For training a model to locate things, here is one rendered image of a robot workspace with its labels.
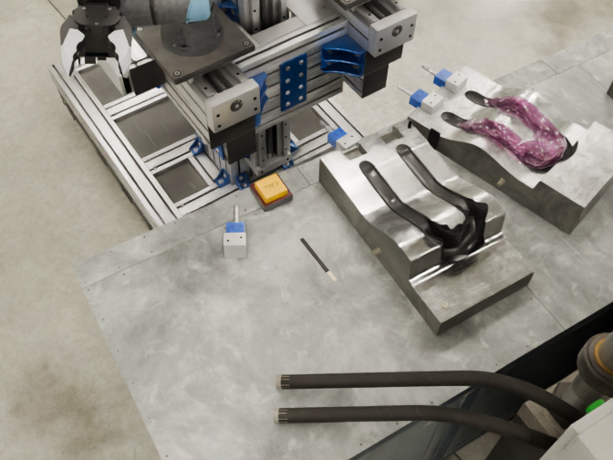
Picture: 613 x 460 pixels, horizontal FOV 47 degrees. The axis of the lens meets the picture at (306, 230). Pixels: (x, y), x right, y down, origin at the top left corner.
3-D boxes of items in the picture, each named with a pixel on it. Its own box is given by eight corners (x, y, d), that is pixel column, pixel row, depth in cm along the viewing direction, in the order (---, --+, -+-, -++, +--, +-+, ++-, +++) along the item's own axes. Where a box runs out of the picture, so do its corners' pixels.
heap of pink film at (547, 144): (451, 130, 182) (457, 108, 176) (491, 94, 190) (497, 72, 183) (539, 183, 172) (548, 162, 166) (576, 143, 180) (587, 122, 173)
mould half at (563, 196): (404, 130, 190) (410, 99, 181) (461, 80, 201) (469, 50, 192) (568, 235, 171) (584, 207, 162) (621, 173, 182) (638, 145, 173)
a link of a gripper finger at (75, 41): (73, 99, 110) (93, 60, 116) (68, 69, 105) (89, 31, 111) (53, 94, 110) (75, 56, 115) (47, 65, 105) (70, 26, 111)
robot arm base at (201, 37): (150, 30, 175) (143, -4, 167) (203, 8, 180) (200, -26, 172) (180, 65, 168) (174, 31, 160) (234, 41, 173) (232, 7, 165)
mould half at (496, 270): (318, 181, 179) (319, 144, 168) (403, 142, 187) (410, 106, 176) (436, 336, 155) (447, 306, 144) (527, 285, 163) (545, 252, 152)
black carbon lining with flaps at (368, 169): (353, 170, 173) (356, 143, 165) (407, 145, 177) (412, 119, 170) (438, 277, 155) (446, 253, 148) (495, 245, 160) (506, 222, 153)
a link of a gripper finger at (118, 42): (143, 94, 113) (124, 57, 117) (141, 66, 108) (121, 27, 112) (124, 99, 112) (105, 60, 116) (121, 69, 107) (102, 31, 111)
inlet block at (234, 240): (226, 213, 173) (224, 200, 169) (247, 213, 173) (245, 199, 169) (224, 258, 166) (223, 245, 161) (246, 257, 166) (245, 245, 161)
